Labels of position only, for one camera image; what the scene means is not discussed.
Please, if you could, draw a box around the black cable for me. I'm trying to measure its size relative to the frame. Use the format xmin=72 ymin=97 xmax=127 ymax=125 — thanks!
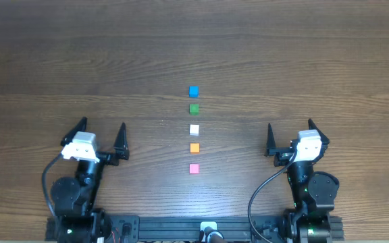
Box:
xmin=247 ymin=151 xmax=299 ymax=241
xmin=41 ymin=153 xmax=63 ymax=217

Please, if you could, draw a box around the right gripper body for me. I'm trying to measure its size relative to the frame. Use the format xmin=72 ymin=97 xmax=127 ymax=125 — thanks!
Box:
xmin=274 ymin=146 xmax=297 ymax=167

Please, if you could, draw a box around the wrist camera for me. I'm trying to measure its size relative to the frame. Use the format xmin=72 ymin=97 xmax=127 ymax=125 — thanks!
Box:
xmin=61 ymin=131 xmax=101 ymax=163
xmin=293 ymin=129 xmax=323 ymax=163

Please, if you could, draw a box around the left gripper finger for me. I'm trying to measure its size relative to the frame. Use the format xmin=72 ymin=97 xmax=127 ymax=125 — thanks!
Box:
xmin=113 ymin=121 xmax=130 ymax=161
xmin=61 ymin=117 xmax=88 ymax=147

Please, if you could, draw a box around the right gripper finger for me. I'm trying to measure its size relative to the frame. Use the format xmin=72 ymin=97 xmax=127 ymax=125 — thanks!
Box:
xmin=307 ymin=117 xmax=331 ymax=146
xmin=265 ymin=122 xmax=278 ymax=157

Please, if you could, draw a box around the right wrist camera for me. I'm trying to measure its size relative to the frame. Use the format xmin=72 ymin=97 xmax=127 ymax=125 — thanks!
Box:
xmin=293 ymin=129 xmax=323 ymax=163

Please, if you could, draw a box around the mounting rail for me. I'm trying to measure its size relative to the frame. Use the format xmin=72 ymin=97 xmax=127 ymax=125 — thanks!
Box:
xmin=45 ymin=215 xmax=345 ymax=243

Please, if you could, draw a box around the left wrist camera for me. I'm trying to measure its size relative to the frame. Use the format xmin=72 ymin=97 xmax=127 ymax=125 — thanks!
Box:
xmin=61 ymin=131 xmax=101 ymax=163

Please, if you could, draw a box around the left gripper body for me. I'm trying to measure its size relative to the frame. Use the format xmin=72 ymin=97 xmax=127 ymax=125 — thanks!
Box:
xmin=95 ymin=151 xmax=121 ymax=167

